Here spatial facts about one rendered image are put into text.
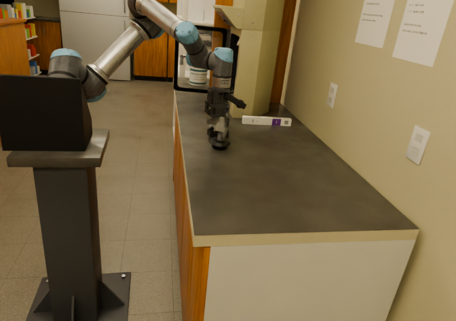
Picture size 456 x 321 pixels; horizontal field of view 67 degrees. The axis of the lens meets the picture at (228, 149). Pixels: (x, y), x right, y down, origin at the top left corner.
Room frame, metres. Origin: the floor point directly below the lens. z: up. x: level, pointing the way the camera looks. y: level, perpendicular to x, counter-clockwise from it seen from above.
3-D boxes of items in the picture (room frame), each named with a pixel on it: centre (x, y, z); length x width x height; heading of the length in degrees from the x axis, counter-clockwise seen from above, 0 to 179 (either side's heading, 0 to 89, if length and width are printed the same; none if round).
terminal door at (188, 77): (2.14, 0.23, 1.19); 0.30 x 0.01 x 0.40; 93
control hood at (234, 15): (1.99, 0.08, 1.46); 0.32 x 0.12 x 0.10; 12
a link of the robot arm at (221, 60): (1.39, 0.06, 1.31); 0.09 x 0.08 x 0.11; 64
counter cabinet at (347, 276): (1.85, -0.07, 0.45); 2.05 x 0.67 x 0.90; 12
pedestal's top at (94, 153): (1.29, 0.67, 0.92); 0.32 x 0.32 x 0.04; 14
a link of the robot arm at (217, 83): (1.39, 0.05, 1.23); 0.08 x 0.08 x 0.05
